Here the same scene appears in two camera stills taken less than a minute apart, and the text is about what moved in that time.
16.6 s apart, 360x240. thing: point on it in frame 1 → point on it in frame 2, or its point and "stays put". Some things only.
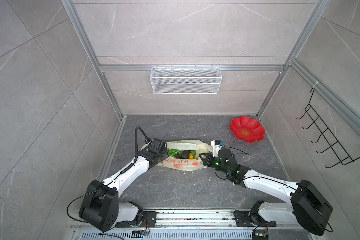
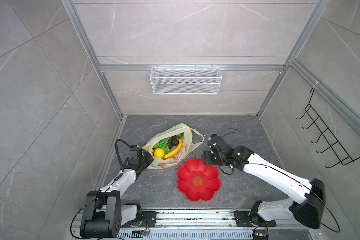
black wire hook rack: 340,151 stays put
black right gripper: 206,162 → 206,157
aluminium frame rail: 70,9 stays put
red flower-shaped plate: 247,129 → 198,182
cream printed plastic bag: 175,164 → 169,131
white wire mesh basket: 185,80 stays put
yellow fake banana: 191,157 → 178,148
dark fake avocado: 185,154 → 174,141
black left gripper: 165,152 → 148,156
